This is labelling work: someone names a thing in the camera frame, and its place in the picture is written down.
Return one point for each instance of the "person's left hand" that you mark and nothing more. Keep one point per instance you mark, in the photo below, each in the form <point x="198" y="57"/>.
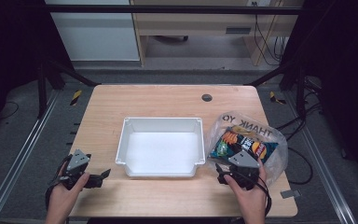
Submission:
<point x="60" y="196"/>

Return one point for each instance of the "yellow snack packet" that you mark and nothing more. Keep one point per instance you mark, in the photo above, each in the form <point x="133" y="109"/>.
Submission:
<point x="245" y="131"/>

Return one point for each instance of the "aluminium floor rail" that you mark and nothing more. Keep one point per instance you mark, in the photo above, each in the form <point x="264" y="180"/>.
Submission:
<point x="18" y="155"/>
<point x="320" y="168"/>

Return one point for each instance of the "clear plastic bag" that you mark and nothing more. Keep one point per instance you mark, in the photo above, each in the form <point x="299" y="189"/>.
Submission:
<point x="278" y="158"/>

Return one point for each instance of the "yellow black striped tape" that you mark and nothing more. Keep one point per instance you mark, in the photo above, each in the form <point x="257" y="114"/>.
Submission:
<point x="275" y="98"/>
<point x="76" y="97"/>

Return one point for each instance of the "black metal stand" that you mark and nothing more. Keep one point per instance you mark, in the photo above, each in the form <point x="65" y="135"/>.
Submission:
<point x="42" y="93"/>
<point x="300" y="93"/>

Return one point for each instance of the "black horizontal frame bar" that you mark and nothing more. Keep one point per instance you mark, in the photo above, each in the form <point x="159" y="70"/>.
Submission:
<point x="167" y="9"/>

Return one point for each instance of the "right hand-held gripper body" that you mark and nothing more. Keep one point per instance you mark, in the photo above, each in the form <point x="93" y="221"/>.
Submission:
<point x="244" y="160"/>

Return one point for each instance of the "person's right hand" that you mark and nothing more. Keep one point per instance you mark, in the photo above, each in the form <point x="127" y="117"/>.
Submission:
<point x="253" y="196"/>

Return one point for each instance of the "white cabinet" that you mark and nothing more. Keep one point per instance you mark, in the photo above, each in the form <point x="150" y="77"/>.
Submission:
<point x="96" y="37"/>

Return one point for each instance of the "light wooden desk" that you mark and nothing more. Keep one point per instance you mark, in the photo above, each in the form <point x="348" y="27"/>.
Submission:
<point x="183" y="23"/>

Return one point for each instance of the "white plastic bin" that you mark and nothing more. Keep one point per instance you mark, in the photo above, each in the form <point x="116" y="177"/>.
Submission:
<point x="161" y="149"/>

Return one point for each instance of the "dark curtain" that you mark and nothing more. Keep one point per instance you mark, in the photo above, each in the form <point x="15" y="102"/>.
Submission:
<point x="345" y="62"/>
<point x="9" y="46"/>

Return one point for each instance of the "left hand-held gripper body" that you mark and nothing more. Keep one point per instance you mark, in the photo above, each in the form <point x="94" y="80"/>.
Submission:
<point x="78" y="159"/>

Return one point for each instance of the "grey tape piece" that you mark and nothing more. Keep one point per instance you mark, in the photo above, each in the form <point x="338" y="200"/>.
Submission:
<point x="290" y="194"/>

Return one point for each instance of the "blue chips packet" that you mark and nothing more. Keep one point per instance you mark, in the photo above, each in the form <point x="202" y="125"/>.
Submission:
<point x="230" y="143"/>

